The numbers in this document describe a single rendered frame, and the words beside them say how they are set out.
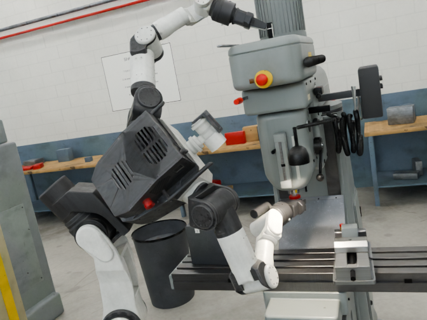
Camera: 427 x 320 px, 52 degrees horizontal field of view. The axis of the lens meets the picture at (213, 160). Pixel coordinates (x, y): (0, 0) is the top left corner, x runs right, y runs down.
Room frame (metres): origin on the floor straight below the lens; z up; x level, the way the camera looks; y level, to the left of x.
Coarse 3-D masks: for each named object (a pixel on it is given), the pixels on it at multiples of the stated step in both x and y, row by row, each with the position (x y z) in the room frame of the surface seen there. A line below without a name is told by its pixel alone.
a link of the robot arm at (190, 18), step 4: (180, 8) 1.70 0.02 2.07; (184, 8) 1.76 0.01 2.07; (188, 8) 1.77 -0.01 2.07; (192, 8) 1.77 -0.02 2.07; (180, 12) 1.69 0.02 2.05; (184, 12) 1.69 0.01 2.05; (188, 12) 1.76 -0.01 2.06; (192, 12) 1.77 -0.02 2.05; (184, 16) 1.69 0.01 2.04; (188, 16) 1.75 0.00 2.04; (192, 16) 1.76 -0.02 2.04; (196, 16) 1.76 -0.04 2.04; (200, 16) 1.76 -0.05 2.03; (184, 20) 1.70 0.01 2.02; (188, 20) 1.71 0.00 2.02; (192, 20) 1.74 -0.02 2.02; (196, 20) 1.76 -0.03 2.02; (200, 20) 1.77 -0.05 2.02; (184, 24) 1.71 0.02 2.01; (188, 24) 1.73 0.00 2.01; (192, 24) 1.75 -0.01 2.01
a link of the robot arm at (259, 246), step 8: (264, 240) 1.43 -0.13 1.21; (256, 248) 1.42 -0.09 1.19; (264, 248) 1.40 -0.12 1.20; (272, 248) 1.41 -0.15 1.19; (256, 256) 1.38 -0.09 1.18; (264, 256) 1.37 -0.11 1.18; (272, 256) 1.39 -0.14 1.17; (272, 264) 1.36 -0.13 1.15; (248, 288) 1.28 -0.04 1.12; (256, 288) 1.27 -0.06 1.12; (264, 288) 1.26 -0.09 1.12
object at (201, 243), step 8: (192, 232) 1.85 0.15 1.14; (200, 232) 1.83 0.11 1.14; (208, 232) 1.82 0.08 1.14; (192, 240) 1.85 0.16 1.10; (200, 240) 1.84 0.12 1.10; (208, 240) 1.82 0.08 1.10; (216, 240) 1.80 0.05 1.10; (192, 248) 1.86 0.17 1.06; (200, 248) 1.84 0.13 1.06; (208, 248) 1.82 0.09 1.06; (216, 248) 1.81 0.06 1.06; (192, 256) 1.86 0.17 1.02; (200, 256) 1.84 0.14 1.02; (208, 256) 1.83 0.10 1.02; (216, 256) 1.81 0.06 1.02; (224, 256) 1.79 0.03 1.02; (208, 264) 1.83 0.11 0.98; (216, 264) 1.81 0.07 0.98; (224, 264) 1.80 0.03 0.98
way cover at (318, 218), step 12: (312, 204) 2.02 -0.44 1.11; (324, 204) 2.00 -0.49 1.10; (336, 204) 1.98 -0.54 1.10; (300, 216) 2.03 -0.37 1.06; (312, 216) 2.00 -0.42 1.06; (324, 216) 1.98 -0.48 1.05; (336, 216) 1.96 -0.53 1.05; (288, 228) 2.02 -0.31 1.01; (300, 228) 2.00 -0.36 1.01; (312, 228) 1.98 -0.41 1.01; (324, 228) 1.95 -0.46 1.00; (336, 228) 1.93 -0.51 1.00; (288, 240) 1.98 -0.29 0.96; (300, 240) 1.96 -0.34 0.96; (312, 240) 1.94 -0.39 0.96; (324, 240) 1.91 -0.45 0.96
